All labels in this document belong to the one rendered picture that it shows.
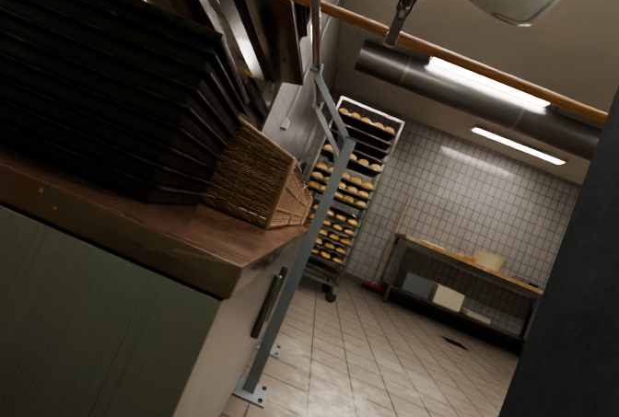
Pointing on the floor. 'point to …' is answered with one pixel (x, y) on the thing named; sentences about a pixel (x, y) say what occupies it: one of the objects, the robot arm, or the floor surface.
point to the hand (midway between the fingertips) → (398, 20)
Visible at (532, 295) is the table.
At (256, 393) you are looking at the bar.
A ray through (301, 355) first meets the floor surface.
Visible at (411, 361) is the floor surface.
